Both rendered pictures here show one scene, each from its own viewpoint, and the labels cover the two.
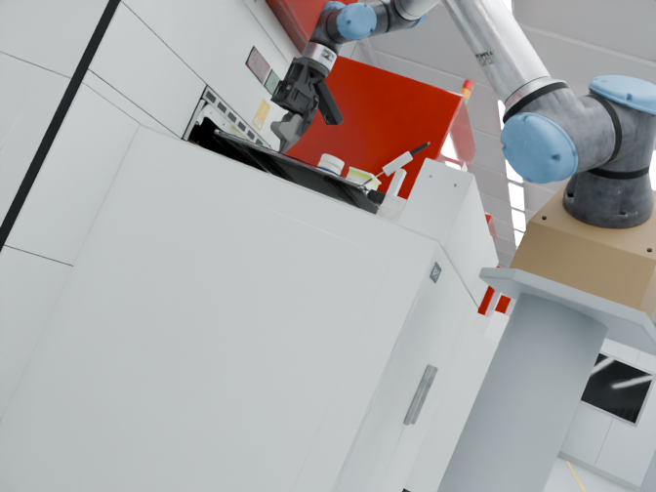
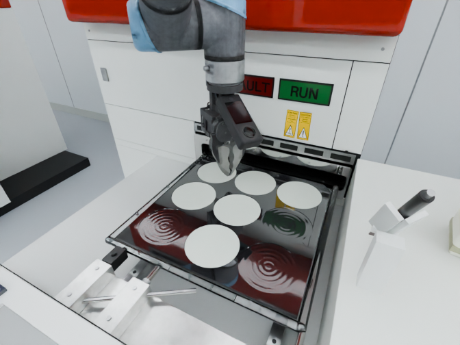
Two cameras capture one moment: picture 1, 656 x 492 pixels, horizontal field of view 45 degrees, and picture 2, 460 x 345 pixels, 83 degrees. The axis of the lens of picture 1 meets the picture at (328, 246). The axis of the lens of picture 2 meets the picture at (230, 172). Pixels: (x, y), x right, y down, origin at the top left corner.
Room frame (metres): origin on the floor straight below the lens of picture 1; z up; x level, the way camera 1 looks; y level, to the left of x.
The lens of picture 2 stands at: (1.86, -0.32, 1.27)
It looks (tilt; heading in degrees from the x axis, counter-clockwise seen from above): 34 degrees down; 98
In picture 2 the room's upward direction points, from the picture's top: straight up
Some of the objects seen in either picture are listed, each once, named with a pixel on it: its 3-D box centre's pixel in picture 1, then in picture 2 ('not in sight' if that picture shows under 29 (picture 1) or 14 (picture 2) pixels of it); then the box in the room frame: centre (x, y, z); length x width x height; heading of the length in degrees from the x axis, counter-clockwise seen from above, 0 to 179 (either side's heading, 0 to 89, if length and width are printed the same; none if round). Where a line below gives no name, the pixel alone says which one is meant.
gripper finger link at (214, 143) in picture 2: (304, 118); (220, 143); (1.77, 0.17, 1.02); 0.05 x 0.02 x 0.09; 37
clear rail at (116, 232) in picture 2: (287, 158); (167, 188); (1.65, 0.15, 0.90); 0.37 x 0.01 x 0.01; 72
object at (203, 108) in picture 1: (231, 150); (263, 163); (1.87, 0.30, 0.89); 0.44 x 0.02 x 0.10; 162
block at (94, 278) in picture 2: (403, 206); (86, 285); (1.60, -0.11, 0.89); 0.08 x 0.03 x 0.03; 72
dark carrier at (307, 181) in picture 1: (309, 181); (237, 209); (1.82, 0.10, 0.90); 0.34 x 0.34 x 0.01; 72
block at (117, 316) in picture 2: not in sight; (124, 307); (1.68, -0.13, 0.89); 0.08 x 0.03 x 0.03; 72
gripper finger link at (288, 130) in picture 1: (287, 132); (218, 157); (1.77, 0.19, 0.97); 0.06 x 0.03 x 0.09; 127
